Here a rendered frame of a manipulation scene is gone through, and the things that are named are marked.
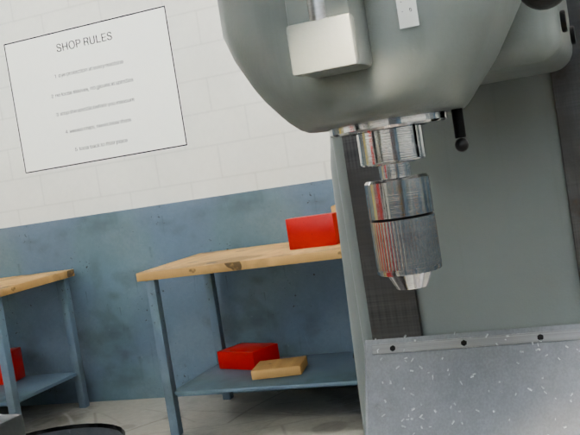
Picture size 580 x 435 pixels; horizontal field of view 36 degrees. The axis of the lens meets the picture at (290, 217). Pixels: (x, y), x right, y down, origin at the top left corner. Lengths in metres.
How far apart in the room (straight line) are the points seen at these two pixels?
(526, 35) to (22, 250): 5.53
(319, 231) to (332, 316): 0.81
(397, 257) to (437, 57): 0.15
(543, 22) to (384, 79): 0.21
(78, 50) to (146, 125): 0.66
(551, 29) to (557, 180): 0.30
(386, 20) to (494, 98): 0.46
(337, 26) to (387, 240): 0.18
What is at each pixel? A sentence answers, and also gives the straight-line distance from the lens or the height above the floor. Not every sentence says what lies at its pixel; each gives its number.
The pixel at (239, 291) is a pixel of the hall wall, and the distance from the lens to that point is 5.37.
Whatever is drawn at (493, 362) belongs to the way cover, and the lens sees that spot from 1.02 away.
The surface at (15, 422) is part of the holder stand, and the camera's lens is 0.88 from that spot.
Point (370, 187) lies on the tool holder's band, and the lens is 0.64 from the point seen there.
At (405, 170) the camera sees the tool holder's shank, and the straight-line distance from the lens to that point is 0.64.
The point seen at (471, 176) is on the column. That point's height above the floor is 1.25.
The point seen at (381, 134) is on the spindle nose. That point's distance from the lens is 0.63.
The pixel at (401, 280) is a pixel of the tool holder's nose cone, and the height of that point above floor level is 1.20.
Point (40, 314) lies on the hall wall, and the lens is 6.12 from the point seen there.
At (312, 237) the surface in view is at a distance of 4.53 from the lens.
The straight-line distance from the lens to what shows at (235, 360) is 5.06.
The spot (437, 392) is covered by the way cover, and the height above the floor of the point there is 1.02.
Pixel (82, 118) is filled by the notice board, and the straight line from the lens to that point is 5.79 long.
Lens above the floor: 1.29
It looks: 3 degrees down
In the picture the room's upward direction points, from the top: 9 degrees counter-clockwise
